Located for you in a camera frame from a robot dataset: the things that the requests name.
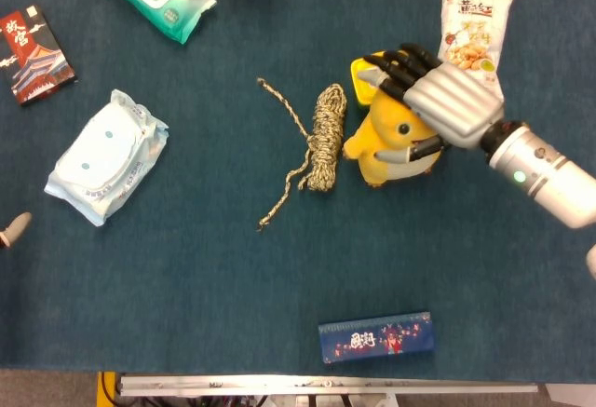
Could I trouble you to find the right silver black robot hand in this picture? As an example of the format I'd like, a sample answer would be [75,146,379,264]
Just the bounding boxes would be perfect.
[357,42,507,166]

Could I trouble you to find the yellow dragon plush toy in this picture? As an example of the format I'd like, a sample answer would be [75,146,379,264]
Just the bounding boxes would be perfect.
[343,88,446,188]

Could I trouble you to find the white peanut snack bag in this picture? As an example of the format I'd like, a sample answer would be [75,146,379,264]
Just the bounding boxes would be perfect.
[437,0,516,103]

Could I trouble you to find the yellow green sponge block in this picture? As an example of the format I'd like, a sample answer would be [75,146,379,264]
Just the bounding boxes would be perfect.
[349,50,387,110]

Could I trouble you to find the dark blue pencil case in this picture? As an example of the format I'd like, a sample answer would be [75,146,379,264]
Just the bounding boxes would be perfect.
[318,311,437,365]

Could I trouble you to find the blue felt table cloth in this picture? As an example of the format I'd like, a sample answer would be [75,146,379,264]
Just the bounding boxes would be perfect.
[0,0,596,385]

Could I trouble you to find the light blue wet wipes pack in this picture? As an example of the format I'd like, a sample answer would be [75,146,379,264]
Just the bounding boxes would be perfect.
[44,88,169,227]

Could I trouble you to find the red black palace box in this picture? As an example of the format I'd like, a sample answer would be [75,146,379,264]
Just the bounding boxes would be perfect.
[0,4,78,107]

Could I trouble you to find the braided camouflage rope bundle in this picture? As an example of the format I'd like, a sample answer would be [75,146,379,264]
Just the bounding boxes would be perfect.
[256,77,348,232]

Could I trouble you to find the aluminium profile rail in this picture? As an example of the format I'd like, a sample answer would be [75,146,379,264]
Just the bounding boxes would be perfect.
[115,373,546,398]

